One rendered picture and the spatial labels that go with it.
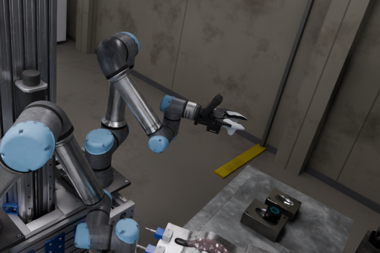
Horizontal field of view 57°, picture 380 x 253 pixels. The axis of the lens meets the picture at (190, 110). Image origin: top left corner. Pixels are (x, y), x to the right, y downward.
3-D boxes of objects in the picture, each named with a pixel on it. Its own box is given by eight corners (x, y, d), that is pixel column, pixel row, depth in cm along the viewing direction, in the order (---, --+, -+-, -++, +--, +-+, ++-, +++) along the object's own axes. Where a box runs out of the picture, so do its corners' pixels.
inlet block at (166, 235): (142, 235, 161) (143, 227, 159) (146, 228, 166) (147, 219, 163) (168, 245, 159) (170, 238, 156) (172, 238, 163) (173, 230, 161)
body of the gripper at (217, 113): (223, 125, 151) (196, 117, 153) (227, 109, 146) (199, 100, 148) (219, 135, 145) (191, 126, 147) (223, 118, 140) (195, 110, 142)
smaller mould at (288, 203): (263, 206, 199) (266, 198, 196) (271, 195, 209) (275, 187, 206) (290, 222, 192) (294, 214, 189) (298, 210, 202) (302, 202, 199)
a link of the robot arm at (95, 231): (80, 226, 117) (113, 228, 119) (73, 253, 107) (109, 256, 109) (80, 208, 114) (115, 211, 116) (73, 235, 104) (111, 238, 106)
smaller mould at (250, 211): (240, 222, 185) (243, 212, 182) (251, 207, 196) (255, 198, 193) (274, 243, 176) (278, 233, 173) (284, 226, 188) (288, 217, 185)
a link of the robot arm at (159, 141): (102, 38, 124) (173, 149, 135) (116, 32, 133) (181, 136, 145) (79, 53, 129) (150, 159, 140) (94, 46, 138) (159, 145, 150)
